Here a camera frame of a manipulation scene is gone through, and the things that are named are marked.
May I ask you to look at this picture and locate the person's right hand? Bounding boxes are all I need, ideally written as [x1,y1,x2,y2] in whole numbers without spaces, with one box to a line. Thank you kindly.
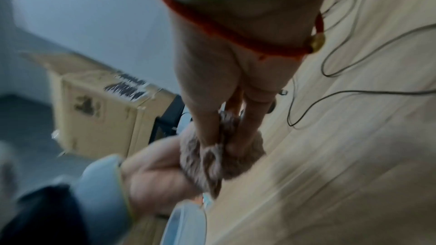
[168,0,330,156]

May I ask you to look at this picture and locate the large stamped cardboard box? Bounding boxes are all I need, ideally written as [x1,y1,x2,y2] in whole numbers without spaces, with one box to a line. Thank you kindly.
[22,51,178,159]

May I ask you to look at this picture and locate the grey left wrist sleeve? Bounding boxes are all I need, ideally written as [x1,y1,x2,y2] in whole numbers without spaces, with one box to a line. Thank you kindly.
[78,153,135,229]

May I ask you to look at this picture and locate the left wrist camera rig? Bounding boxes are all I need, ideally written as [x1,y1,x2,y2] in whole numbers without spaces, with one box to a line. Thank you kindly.
[0,183,89,245]

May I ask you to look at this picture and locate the pink fluffy wiping cloth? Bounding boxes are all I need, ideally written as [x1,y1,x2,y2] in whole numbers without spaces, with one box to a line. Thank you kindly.
[178,111,267,199]

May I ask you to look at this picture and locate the clear plastic basin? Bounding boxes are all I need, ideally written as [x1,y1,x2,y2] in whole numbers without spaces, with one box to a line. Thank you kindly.
[160,201,208,245]

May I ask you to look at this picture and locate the tangle of black mouse cables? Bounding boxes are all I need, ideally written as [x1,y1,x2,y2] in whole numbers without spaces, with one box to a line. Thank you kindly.
[286,0,436,129]

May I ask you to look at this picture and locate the red string bracelet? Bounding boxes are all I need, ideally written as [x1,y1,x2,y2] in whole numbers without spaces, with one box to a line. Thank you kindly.
[154,0,327,58]

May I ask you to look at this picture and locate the person's left hand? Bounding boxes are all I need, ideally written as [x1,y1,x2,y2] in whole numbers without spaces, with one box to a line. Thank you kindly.
[120,122,205,213]

